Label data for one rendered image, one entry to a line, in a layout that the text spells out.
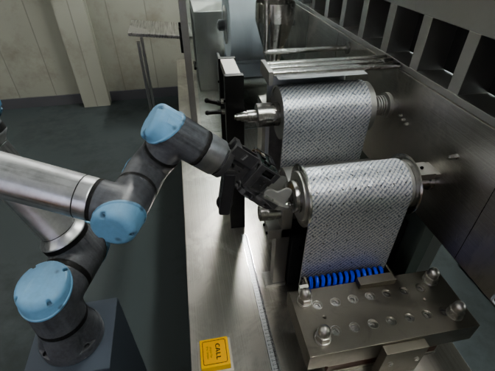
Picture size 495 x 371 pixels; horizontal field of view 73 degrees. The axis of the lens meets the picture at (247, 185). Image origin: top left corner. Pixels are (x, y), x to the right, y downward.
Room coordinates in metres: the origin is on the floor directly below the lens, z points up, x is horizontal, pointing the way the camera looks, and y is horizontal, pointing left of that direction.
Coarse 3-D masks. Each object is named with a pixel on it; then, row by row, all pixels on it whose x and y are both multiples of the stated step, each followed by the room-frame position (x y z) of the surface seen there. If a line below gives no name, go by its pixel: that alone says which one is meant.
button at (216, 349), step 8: (224, 336) 0.43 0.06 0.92; (200, 344) 0.41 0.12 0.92; (208, 344) 0.41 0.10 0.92; (216, 344) 0.41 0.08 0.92; (224, 344) 0.41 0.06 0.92; (200, 352) 0.39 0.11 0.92; (208, 352) 0.39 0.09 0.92; (216, 352) 0.39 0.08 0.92; (224, 352) 0.39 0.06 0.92; (200, 360) 0.38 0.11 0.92; (208, 360) 0.38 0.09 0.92; (216, 360) 0.38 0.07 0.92; (224, 360) 0.38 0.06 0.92; (208, 368) 0.36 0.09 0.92; (216, 368) 0.36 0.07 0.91; (224, 368) 0.36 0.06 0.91
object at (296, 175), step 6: (408, 168) 0.63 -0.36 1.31; (294, 174) 0.63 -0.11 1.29; (300, 174) 0.60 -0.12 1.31; (300, 180) 0.59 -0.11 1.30; (414, 180) 0.60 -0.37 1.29; (300, 186) 0.58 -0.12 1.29; (414, 186) 0.59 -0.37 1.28; (306, 192) 0.56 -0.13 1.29; (414, 192) 0.59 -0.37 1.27; (306, 198) 0.55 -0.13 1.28; (306, 204) 0.54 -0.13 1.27; (306, 210) 0.54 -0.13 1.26; (300, 216) 0.56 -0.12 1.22
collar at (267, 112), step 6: (264, 102) 0.85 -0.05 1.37; (270, 102) 0.84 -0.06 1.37; (276, 102) 0.84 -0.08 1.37; (258, 108) 0.82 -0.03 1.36; (264, 108) 0.82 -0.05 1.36; (270, 108) 0.82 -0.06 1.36; (276, 108) 0.82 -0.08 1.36; (258, 114) 0.81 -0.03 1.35; (264, 114) 0.81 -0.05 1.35; (270, 114) 0.81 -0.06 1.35; (276, 114) 0.81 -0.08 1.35; (258, 120) 0.81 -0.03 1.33; (264, 120) 0.80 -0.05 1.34; (270, 120) 0.81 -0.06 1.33; (276, 120) 0.81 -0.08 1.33; (258, 126) 0.81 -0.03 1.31; (264, 126) 0.81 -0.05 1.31; (270, 126) 0.82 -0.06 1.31
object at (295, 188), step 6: (294, 180) 0.61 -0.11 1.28; (288, 186) 0.62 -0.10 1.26; (294, 186) 0.58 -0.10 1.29; (294, 192) 0.57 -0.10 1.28; (300, 192) 0.57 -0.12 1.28; (294, 198) 0.57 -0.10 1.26; (300, 198) 0.56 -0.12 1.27; (294, 204) 0.57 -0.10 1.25; (300, 204) 0.56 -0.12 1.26; (294, 210) 0.56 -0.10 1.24; (300, 210) 0.56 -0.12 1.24
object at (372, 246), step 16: (320, 240) 0.54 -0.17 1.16; (336, 240) 0.55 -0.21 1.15; (352, 240) 0.55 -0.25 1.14; (368, 240) 0.56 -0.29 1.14; (384, 240) 0.57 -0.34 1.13; (304, 256) 0.53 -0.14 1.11; (320, 256) 0.54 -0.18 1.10; (336, 256) 0.55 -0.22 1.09; (352, 256) 0.56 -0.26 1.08; (368, 256) 0.56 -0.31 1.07; (384, 256) 0.57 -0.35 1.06; (304, 272) 0.53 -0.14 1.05; (320, 272) 0.54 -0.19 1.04; (336, 272) 0.55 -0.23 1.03
